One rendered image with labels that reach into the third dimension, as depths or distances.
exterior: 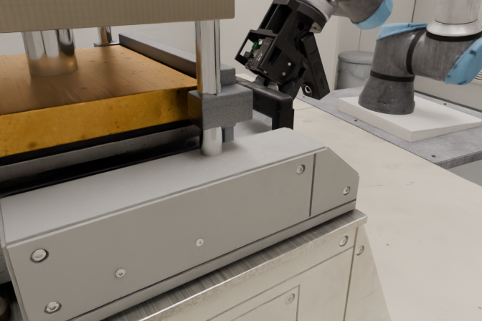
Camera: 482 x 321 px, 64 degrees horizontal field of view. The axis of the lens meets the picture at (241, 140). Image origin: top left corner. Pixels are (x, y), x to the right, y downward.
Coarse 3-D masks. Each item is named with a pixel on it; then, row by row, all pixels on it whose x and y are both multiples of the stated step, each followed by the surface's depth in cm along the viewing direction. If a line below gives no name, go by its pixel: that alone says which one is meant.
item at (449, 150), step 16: (304, 96) 127; (336, 96) 128; (352, 96) 128; (336, 112) 112; (464, 112) 112; (480, 112) 112; (368, 128) 100; (480, 128) 100; (400, 144) 91; (416, 144) 91; (432, 144) 91; (448, 144) 91; (464, 144) 91; (480, 144) 91; (432, 160) 83; (448, 160) 83; (464, 160) 86
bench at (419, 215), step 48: (336, 144) 91; (384, 144) 91; (384, 192) 70; (432, 192) 70; (480, 192) 70; (384, 240) 57; (432, 240) 57; (480, 240) 57; (384, 288) 49; (432, 288) 49; (480, 288) 49
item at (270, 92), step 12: (240, 84) 41; (252, 84) 41; (264, 96) 38; (276, 96) 37; (288, 96) 37; (252, 108) 40; (264, 108) 38; (276, 108) 36; (288, 108) 37; (276, 120) 37; (288, 120) 37
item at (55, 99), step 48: (48, 48) 29; (96, 48) 41; (0, 96) 24; (48, 96) 24; (96, 96) 24; (144, 96) 25; (0, 144) 22; (48, 144) 23; (96, 144) 25; (144, 144) 26
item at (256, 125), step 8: (248, 120) 42; (256, 120) 42; (232, 128) 34; (240, 128) 40; (248, 128) 40; (256, 128) 40; (264, 128) 40; (224, 136) 34; (232, 136) 34; (240, 136) 38; (0, 240) 23; (0, 248) 23; (0, 256) 23; (0, 264) 23; (0, 272) 23; (8, 272) 23; (0, 280) 23; (8, 280) 24
